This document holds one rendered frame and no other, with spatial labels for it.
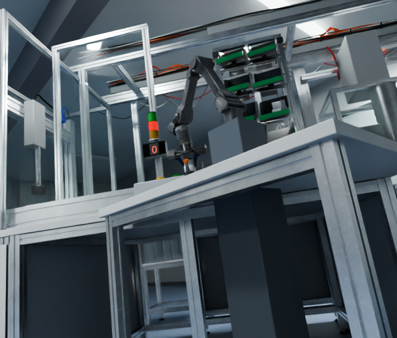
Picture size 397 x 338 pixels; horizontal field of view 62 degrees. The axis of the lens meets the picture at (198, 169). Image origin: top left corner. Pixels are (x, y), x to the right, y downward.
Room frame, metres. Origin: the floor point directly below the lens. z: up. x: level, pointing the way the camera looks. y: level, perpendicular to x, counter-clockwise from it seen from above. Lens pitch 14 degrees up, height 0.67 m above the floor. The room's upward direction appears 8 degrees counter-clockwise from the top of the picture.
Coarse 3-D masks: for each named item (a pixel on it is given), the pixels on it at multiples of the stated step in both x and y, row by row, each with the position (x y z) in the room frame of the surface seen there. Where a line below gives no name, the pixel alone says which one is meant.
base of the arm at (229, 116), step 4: (236, 108) 1.04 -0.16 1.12; (224, 112) 1.06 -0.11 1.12; (228, 112) 1.04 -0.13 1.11; (232, 112) 1.04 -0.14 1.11; (236, 112) 1.04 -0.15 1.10; (240, 112) 1.05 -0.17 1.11; (228, 116) 1.04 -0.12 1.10; (232, 116) 1.04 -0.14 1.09; (236, 116) 1.04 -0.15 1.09; (240, 116) 1.05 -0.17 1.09; (228, 120) 1.05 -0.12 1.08
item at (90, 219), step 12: (288, 192) 1.19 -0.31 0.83; (300, 204) 1.67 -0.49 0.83; (312, 204) 1.75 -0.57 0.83; (84, 216) 1.30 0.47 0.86; (96, 216) 1.29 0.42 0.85; (288, 216) 2.43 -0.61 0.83; (12, 228) 1.34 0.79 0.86; (24, 228) 1.33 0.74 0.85; (36, 228) 1.33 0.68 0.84; (48, 228) 1.32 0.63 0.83; (60, 228) 1.33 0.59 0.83; (144, 228) 1.84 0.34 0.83; (156, 228) 1.94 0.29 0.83; (168, 228) 2.06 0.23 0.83; (204, 228) 2.50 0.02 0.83
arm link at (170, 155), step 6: (180, 144) 1.41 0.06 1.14; (186, 144) 1.42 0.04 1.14; (204, 144) 1.46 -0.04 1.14; (168, 150) 1.48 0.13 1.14; (174, 150) 1.47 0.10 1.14; (180, 150) 1.44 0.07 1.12; (186, 150) 1.43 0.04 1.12; (192, 150) 1.45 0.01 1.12; (198, 150) 1.43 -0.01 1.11; (204, 150) 1.43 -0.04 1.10; (168, 156) 1.45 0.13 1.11; (174, 156) 1.45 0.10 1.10
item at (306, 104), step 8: (296, 72) 2.43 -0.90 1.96; (304, 72) 2.42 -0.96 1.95; (296, 80) 2.43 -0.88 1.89; (296, 88) 2.44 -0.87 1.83; (304, 88) 2.42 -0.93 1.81; (304, 96) 2.42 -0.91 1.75; (304, 104) 2.43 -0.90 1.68; (312, 104) 2.42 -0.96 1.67; (304, 112) 2.43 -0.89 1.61; (312, 112) 2.42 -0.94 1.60; (304, 120) 2.43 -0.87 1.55; (312, 120) 2.42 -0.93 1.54; (304, 128) 2.47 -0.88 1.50
